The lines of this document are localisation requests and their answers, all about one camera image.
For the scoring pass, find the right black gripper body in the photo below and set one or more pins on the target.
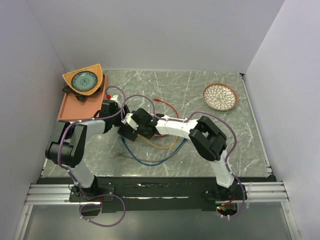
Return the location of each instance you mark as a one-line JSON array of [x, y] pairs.
[[141, 131]]

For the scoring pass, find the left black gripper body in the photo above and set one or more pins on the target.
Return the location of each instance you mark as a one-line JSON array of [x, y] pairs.
[[117, 119]]

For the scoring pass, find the black network switch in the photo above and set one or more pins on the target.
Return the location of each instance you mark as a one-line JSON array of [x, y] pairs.
[[127, 132]]

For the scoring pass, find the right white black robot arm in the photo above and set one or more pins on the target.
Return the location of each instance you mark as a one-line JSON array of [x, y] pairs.
[[207, 138]]

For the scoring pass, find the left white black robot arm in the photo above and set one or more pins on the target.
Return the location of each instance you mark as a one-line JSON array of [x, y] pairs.
[[67, 144]]

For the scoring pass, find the dark bowl under basket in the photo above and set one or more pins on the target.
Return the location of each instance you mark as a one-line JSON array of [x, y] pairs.
[[69, 90]]

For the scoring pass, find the blue green ceramic plate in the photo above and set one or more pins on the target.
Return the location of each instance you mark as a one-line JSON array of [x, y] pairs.
[[84, 81]]

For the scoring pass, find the pink plastic tray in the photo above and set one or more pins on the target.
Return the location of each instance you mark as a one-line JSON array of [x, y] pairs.
[[72, 109]]

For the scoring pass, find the orange woven basket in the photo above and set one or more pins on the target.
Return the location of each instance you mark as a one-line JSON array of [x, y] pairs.
[[96, 69]]

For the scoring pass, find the floral patterned ceramic plate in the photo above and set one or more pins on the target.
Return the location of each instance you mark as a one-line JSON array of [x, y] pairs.
[[220, 97]]

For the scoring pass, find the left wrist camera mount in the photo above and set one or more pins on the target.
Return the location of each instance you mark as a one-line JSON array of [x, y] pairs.
[[115, 98]]

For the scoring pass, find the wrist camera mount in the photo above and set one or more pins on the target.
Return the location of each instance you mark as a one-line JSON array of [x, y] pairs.
[[115, 98], [129, 122]]

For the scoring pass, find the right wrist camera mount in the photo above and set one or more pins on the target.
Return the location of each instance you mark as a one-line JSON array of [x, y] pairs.
[[129, 122]]

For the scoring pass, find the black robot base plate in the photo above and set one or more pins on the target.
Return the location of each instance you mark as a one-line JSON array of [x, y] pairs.
[[157, 193]]

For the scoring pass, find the aluminium rail frame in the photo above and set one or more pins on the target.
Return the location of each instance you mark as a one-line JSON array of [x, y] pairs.
[[105, 156]]

